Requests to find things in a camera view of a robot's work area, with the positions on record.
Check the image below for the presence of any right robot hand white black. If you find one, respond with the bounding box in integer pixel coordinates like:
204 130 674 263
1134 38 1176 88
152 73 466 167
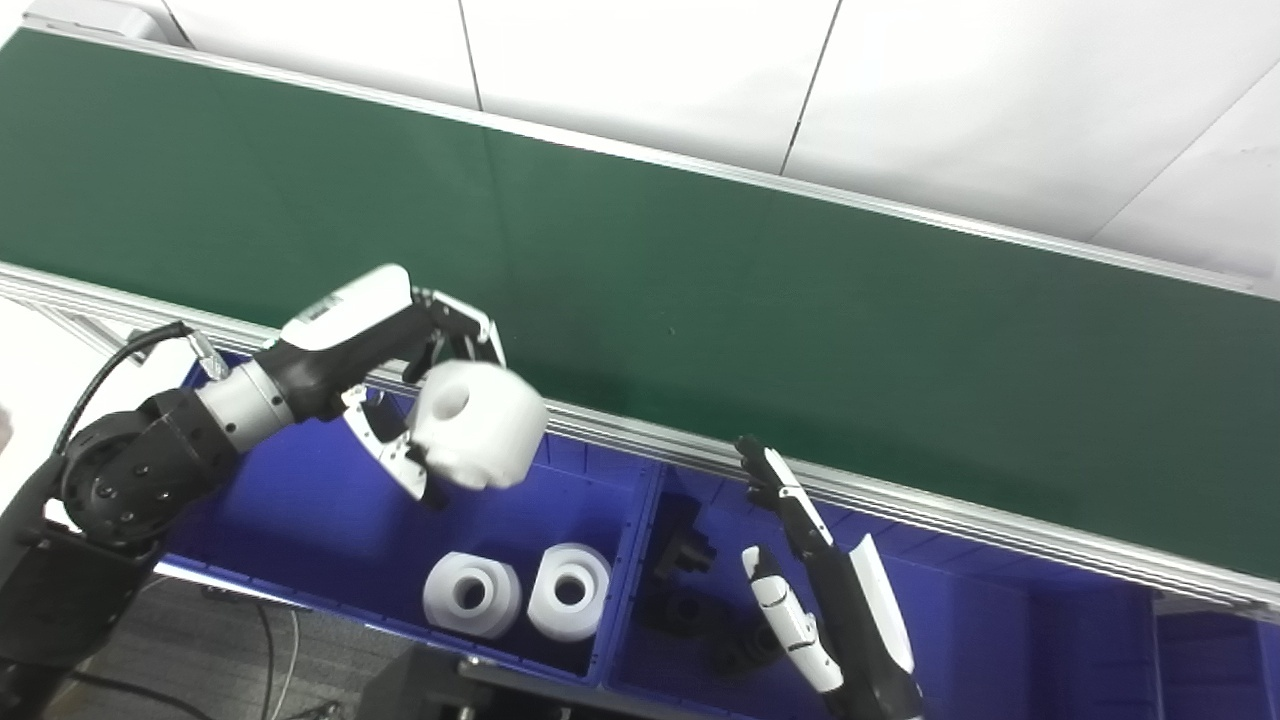
735 435 927 720

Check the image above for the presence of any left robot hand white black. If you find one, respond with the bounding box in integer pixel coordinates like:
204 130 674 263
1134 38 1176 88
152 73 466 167
262 263 507 509

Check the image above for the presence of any white cylindrical part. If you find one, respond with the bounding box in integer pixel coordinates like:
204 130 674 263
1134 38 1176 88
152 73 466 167
527 543 613 643
422 552 523 640
408 360 549 492

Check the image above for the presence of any black machined part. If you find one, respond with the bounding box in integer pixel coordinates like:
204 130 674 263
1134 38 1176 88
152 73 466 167
710 625 787 677
655 500 718 582
645 585 707 637

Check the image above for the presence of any blue bin with black parts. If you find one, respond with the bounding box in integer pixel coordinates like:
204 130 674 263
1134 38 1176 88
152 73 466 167
600 462 1167 720

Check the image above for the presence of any blue bin with white parts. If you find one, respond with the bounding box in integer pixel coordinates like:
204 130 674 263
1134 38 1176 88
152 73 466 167
160 350 663 687

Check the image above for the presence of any empty blue bin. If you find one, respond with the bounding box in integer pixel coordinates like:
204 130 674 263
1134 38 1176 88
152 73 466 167
1150 595 1280 720

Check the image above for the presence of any grey conveyor motor housing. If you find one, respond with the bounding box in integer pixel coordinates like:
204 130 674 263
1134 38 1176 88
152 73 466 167
20 0 191 48

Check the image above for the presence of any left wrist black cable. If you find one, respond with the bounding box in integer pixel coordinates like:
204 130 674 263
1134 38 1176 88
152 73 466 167
55 320 232 456

